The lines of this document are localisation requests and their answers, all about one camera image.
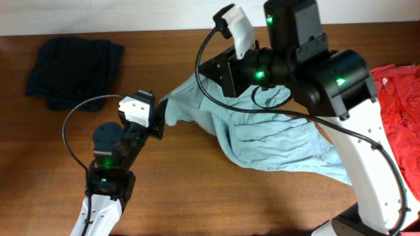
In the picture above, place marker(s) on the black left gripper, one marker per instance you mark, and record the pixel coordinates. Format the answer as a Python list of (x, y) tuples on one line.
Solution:
[(157, 119)]

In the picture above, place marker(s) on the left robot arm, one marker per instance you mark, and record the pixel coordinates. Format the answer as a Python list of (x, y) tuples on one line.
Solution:
[(109, 180)]

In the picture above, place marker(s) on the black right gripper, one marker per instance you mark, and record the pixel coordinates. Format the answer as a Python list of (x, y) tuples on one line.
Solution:
[(229, 76)]

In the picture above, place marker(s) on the red t-shirt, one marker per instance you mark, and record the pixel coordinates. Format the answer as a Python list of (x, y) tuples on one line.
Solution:
[(398, 94)]

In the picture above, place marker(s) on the folded dark navy garment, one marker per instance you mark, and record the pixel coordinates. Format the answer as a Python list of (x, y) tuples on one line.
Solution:
[(70, 70)]

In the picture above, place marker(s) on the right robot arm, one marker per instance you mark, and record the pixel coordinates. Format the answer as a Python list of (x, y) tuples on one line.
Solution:
[(338, 92)]

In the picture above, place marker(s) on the light blue t-shirt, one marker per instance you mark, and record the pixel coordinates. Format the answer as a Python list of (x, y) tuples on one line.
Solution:
[(268, 142)]

